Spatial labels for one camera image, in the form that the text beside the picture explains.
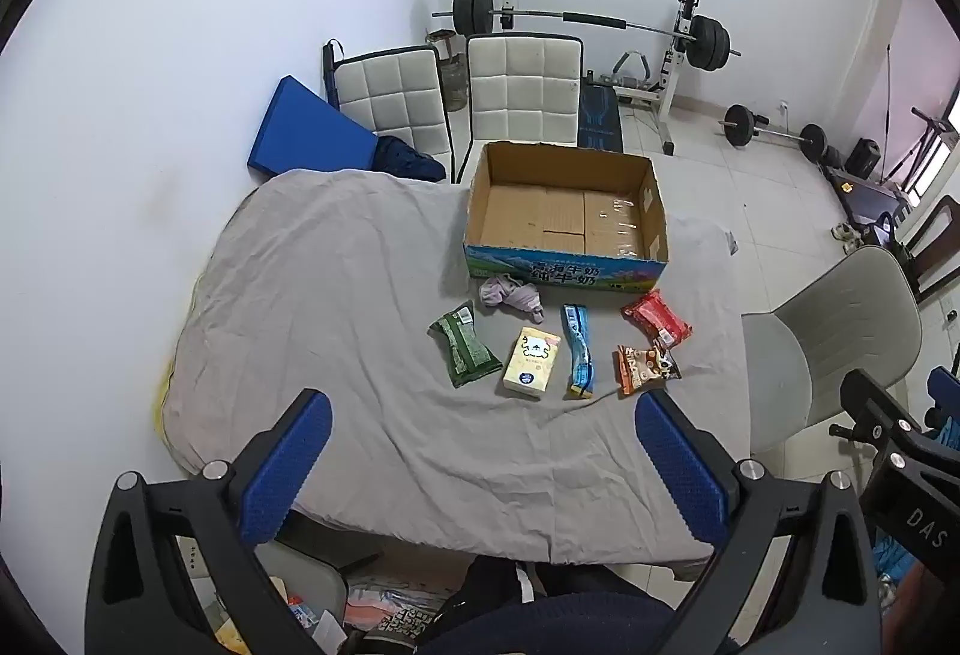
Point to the green snack bag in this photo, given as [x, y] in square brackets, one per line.
[467, 357]

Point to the black speaker box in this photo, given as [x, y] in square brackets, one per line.
[863, 158]

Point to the red snack bag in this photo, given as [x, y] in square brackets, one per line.
[651, 314]

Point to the grey plastic chair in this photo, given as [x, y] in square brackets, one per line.
[860, 314]

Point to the yellow tissue pack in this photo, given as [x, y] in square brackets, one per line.
[531, 362]

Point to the blue snack packet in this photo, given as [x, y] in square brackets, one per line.
[583, 369]

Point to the open cardboard box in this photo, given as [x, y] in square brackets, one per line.
[560, 216]

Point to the orange cat snack bag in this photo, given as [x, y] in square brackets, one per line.
[640, 370]

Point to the barbell on rack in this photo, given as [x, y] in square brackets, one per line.
[705, 42]

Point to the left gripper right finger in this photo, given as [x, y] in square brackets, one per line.
[824, 598]

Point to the floor barbell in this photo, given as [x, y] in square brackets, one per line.
[741, 126]

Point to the blue foam mat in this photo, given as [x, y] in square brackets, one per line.
[301, 131]

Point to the dark wooden chair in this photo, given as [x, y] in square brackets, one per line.
[935, 243]

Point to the dark blue garment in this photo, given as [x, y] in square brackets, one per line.
[395, 157]

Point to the right white padded chair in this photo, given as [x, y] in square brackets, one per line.
[523, 87]

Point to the white padded chair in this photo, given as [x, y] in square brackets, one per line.
[523, 87]
[395, 92]

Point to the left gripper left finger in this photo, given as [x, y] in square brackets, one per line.
[140, 597]

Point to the left white padded chair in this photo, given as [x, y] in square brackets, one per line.
[395, 92]

